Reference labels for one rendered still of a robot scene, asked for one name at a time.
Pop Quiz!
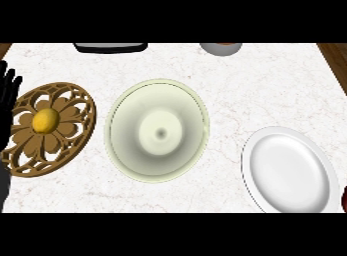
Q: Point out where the pale green bowl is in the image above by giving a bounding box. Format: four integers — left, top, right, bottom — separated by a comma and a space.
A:
103, 78, 211, 184

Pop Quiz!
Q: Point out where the white plate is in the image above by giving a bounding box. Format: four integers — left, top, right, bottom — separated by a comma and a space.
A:
239, 125, 342, 214

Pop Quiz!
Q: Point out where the yellow lemon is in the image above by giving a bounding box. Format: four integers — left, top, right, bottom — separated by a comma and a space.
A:
31, 107, 60, 135

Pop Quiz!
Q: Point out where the brown wooden flower trivet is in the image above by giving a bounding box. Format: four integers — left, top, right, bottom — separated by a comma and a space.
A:
0, 81, 97, 178

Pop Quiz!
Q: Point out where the black tray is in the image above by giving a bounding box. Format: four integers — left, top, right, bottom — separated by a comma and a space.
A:
72, 42, 149, 55

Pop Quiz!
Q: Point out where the grey cup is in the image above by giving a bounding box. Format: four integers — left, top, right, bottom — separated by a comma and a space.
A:
198, 42, 243, 57

